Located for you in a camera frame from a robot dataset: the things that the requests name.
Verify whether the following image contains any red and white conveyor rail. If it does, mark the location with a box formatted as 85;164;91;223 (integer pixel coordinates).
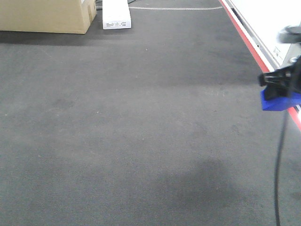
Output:
218;0;301;131

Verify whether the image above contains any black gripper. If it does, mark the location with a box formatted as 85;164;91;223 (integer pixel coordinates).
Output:
258;56;301;100

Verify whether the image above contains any small blue box part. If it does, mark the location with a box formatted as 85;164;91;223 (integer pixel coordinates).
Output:
260;90;301;111

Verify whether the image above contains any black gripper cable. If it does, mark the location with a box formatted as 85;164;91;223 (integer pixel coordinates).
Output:
274;109;289;226

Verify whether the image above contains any white metal post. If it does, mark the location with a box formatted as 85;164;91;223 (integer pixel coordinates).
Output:
281;43;301;67

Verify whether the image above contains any long white carton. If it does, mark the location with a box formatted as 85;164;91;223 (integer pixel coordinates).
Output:
102;0;132;30

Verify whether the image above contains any brown cardboard box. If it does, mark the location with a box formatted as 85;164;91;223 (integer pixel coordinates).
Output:
0;0;96;34

